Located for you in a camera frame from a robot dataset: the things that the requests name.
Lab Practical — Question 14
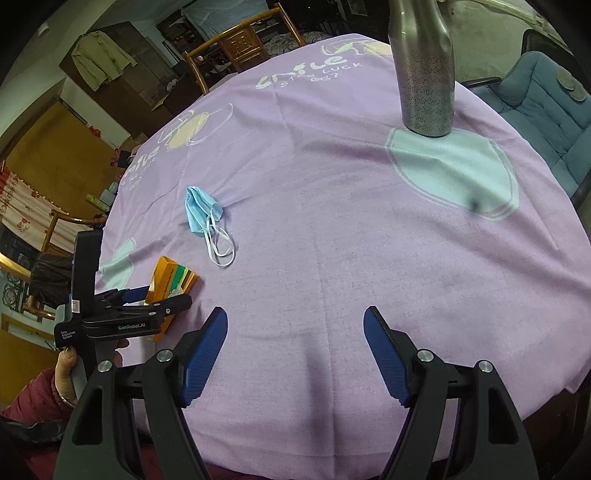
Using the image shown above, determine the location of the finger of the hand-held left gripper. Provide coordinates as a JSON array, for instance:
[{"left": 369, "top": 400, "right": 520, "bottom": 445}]
[
  {"left": 95, "top": 285, "right": 154, "bottom": 309},
  {"left": 93, "top": 294, "right": 193, "bottom": 322}
]

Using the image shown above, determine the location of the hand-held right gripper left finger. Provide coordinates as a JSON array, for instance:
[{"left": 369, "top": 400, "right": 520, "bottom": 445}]
[{"left": 58, "top": 306, "right": 229, "bottom": 480}]

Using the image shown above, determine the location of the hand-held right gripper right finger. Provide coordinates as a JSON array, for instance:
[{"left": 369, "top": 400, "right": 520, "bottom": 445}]
[{"left": 362, "top": 305, "right": 534, "bottom": 480}]

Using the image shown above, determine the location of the orange cardboard box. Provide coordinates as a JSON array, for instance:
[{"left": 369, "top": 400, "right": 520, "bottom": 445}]
[{"left": 144, "top": 255, "right": 200, "bottom": 343}]

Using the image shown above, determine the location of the person's left forearm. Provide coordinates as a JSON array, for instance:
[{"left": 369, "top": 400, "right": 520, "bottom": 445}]
[{"left": 0, "top": 367, "right": 77, "bottom": 432}]

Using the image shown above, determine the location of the person's left hand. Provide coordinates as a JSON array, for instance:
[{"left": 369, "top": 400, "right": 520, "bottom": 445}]
[{"left": 54, "top": 347, "right": 89, "bottom": 409}]

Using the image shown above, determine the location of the dark cloth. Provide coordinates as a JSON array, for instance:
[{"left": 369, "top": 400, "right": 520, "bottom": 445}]
[{"left": 30, "top": 253, "right": 75, "bottom": 306}]

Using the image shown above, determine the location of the wooden armchair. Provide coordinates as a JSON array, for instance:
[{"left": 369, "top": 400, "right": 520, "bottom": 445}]
[{"left": 46, "top": 209, "right": 112, "bottom": 259}]

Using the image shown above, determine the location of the red and white curtain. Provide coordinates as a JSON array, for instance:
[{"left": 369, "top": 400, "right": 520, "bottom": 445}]
[{"left": 0, "top": 166, "right": 77, "bottom": 252}]

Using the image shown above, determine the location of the blue face mask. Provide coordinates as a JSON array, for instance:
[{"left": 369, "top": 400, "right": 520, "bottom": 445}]
[{"left": 185, "top": 185, "right": 237, "bottom": 267}]

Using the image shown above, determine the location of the purple printed tablecloth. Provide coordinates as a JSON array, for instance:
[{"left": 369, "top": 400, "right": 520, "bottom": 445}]
[{"left": 95, "top": 32, "right": 591, "bottom": 476}]

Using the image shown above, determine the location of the dark wooden wardrobe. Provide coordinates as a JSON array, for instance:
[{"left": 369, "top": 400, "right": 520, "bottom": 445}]
[{"left": 60, "top": 21, "right": 185, "bottom": 139}]

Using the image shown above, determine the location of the beige hanging jacket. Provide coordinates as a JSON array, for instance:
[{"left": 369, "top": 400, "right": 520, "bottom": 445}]
[{"left": 71, "top": 31, "right": 138, "bottom": 92}]

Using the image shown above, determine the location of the carved wooden chair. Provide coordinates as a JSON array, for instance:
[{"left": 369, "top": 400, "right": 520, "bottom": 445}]
[{"left": 182, "top": 2, "right": 305, "bottom": 95}]

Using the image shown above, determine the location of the patterned metal bottle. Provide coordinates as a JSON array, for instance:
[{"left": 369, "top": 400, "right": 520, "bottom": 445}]
[{"left": 388, "top": 0, "right": 457, "bottom": 138}]

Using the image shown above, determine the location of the blue cushioned chair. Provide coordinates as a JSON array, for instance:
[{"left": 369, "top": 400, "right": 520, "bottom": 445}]
[{"left": 462, "top": 44, "right": 591, "bottom": 208}]

